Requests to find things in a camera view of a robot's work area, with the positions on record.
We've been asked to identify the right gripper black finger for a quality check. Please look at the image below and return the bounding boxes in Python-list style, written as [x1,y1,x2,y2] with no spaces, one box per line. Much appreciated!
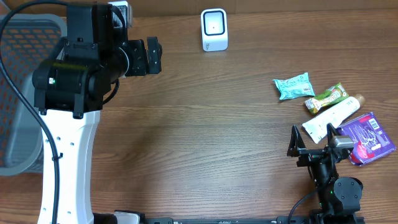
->
[326,123,338,146]
[287,125,307,157]

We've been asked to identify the white tube gold cap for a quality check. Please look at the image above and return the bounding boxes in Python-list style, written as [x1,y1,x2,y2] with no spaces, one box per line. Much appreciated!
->
[302,94,365,144]

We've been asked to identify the green yellow snack bar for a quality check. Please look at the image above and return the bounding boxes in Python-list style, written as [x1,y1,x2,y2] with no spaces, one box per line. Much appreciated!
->
[305,83,349,114]

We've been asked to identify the purple pad package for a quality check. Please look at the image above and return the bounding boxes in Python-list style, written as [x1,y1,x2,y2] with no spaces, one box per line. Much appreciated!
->
[336,112,397,166]

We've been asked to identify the teal snack wrapper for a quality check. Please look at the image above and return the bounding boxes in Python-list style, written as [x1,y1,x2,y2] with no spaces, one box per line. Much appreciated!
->
[273,72,315,100]

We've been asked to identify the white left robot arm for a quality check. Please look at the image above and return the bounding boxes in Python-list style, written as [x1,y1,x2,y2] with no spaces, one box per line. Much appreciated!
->
[32,1,162,224]

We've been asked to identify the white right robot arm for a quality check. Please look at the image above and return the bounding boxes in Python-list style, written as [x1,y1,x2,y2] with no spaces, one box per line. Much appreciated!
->
[287,123,364,223]

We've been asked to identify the white barcode scanner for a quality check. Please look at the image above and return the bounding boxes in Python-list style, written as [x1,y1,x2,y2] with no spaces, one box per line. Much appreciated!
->
[200,8,228,52]

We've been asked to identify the brown cardboard backboard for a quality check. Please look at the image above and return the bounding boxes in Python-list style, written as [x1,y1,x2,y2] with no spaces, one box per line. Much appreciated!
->
[0,0,398,22]

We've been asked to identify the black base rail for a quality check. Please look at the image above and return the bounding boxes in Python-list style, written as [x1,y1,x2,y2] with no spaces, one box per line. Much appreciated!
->
[136,213,366,224]

